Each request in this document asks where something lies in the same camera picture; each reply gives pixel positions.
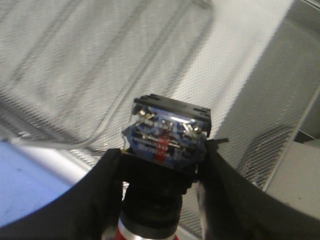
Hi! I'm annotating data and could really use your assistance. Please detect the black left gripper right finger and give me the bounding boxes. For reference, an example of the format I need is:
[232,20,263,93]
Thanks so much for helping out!
[198,138,320,240]

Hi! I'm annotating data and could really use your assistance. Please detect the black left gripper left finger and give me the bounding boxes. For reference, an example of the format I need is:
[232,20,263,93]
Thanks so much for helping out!
[0,148,123,240]

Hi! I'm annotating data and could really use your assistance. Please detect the red emergency push button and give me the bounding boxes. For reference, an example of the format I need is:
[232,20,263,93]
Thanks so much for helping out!
[116,94,212,240]

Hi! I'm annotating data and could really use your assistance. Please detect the blue plastic tray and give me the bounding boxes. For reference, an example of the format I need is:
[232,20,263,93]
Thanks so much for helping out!
[0,141,91,226]

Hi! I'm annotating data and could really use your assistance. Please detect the mesh tray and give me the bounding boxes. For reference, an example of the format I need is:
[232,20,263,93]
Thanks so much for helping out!
[0,0,320,236]

